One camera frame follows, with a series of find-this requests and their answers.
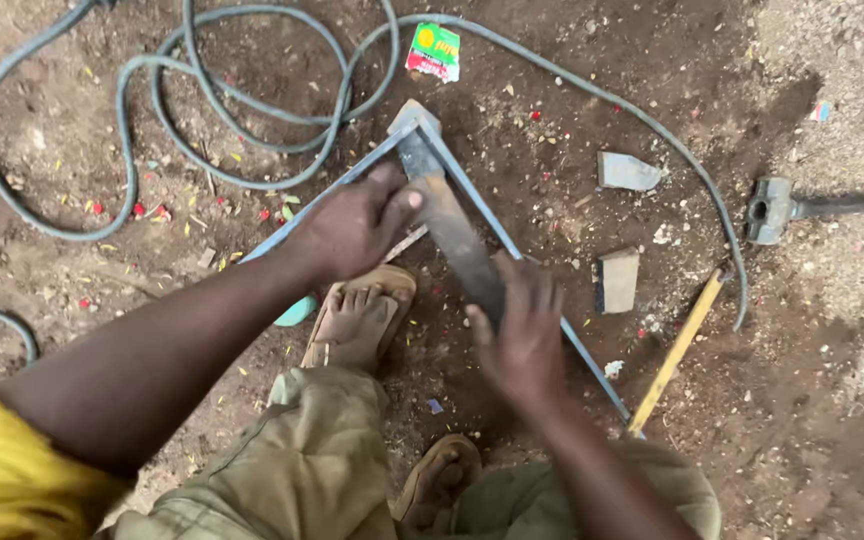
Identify person's left hand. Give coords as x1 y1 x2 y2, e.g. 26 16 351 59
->
282 161 426 285

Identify person's right hand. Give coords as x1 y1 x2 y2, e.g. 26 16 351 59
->
465 250 568 411

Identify dark metal bar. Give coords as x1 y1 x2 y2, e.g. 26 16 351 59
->
393 129 510 325

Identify short thin metal strip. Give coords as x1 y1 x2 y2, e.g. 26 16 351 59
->
382 224 430 264

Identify tan sandal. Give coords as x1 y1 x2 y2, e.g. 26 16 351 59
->
300 263 419 372
390 432 483 535

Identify person's left foot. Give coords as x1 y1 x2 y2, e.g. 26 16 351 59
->
310 283 403 374

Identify person's foot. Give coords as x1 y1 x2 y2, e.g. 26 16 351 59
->
310 283 403 374
399 448 472 535

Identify teal plastic object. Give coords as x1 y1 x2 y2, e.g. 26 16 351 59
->
273 294 320 329

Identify tan rectangular stone block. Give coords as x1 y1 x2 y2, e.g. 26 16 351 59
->
594 246 642 315

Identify yellow wooden stick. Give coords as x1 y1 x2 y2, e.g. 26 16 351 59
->
626 269 726 439

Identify person's right foot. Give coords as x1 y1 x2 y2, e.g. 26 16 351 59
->
399 448 472 535

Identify grey wedge stone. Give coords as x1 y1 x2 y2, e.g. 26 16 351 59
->
597 151 664 193

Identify green and red packet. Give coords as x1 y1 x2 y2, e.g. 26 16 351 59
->
404 21 462 84

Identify olive trousers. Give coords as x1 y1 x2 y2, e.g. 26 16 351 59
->
93 365 724 540

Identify steel sledge hammer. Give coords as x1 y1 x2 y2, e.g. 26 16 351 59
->
744 176 864 247

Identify yellow shirt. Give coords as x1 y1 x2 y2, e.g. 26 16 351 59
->
0 387 135 540

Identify grey metal angle frame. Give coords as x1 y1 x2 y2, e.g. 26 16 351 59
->
239 116 634 425

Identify grey-blue rubber cable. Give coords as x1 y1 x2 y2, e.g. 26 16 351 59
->
0 0 750 333

